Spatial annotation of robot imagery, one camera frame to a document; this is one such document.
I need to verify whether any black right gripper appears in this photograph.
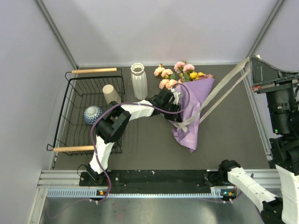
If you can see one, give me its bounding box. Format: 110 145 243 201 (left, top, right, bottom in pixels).
247 54 299 132

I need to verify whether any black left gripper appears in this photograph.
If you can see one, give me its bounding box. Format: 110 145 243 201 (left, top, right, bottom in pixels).
161 101 181 123

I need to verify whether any purple flower bouquet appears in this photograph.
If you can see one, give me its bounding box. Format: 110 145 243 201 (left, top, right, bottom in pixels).
153 61 214 153

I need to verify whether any cream printed ribbon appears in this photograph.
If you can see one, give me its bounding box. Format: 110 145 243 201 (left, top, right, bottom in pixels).
174 57 251 132

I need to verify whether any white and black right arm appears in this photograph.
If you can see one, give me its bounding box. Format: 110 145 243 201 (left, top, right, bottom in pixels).
218 56 299 224

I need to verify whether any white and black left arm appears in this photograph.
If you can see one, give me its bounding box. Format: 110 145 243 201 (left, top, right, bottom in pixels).
86 89 182 185

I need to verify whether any white ribbed ceramic vase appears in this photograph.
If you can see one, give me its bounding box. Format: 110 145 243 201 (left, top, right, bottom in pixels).
130 63 148 100

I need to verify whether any beige paper cup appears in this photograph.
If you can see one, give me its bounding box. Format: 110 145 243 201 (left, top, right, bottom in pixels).
102 84 121 104

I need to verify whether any blue white patterned bowl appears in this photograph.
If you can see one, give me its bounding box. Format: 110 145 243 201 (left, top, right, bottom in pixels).
84 105 103 125

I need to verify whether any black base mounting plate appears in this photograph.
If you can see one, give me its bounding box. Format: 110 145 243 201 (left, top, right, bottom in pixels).
79 169 236 188

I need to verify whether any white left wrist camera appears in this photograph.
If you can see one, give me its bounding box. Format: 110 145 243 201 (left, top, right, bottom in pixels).
171 88 183 105

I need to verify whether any black wire basket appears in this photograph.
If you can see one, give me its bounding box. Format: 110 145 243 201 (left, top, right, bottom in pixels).
46 68 125 156

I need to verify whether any grey slotted cable duct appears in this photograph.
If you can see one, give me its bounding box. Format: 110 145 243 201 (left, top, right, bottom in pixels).
47 189 236 199

